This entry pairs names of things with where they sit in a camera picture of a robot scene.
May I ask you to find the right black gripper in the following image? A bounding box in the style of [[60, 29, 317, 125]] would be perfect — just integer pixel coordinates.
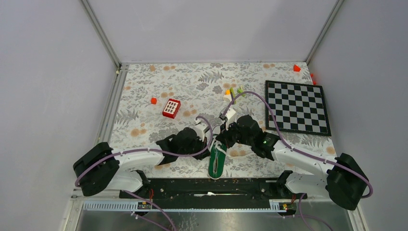
[[216, 119, 254, 149]]

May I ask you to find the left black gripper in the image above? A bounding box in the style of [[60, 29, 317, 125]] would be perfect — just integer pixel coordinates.
[[178, 134, 211, 160]]

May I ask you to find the white shoelace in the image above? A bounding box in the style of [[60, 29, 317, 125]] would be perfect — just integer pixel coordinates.
[[209, 123, 253, 158]]

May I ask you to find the green white sneaker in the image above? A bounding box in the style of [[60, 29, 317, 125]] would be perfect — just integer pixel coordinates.
[[208, 140, 227, 180]]

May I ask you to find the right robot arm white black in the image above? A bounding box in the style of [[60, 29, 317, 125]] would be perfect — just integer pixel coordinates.
[[216, 115, 369, 211]]

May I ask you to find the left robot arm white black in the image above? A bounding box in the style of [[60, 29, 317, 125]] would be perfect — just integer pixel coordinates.
[[73, 124, 212, 198]]

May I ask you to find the red white brick block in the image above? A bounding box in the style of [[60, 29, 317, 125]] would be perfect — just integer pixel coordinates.
[[162, 99, 181, 119]]

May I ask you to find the lime green block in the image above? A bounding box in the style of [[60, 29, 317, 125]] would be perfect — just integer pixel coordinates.
[[237, 86, 245, 97]]

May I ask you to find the floral patterned table mat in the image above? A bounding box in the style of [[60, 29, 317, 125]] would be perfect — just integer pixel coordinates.
[[105, 62, 344, 179]]

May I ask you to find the black white checkerboard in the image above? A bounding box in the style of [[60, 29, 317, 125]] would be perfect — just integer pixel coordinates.
[[265, 80, 332, 136]]

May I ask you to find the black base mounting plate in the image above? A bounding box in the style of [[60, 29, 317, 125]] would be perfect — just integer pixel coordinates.
[[134, 178, 301, 209]]

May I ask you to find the red block far corner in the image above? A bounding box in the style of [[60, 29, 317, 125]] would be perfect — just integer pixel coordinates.
[[293, 64, 301, 72]]

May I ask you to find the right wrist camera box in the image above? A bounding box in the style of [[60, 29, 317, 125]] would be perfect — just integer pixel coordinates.
[[221, 107, 237, 130]]

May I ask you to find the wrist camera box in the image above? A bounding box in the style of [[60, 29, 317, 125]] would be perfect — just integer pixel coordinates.
[[193, 118, 210, 141], [221, 107, 237, 130]]

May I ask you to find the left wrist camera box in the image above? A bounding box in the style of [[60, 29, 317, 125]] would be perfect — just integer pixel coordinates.
[[193, 118, 210, 141]]

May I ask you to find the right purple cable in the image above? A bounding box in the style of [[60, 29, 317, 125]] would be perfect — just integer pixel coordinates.
[[220, 91, 373, 231]]

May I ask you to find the aluminium frame rail front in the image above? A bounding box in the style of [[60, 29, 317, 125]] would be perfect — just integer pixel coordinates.
[[72, 188, 308, 213]]

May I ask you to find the left aluminium corner post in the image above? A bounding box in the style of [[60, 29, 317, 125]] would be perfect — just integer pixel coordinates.
[[79, 0, 121, 70]]

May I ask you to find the aluminium corner post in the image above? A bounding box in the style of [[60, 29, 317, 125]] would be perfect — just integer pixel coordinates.
[[305, 0, 345, 65], [79, 0, 121, 70]]

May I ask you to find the right aluminium corner post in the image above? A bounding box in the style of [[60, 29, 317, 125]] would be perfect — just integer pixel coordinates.
[[305, 0, 345, 65]]

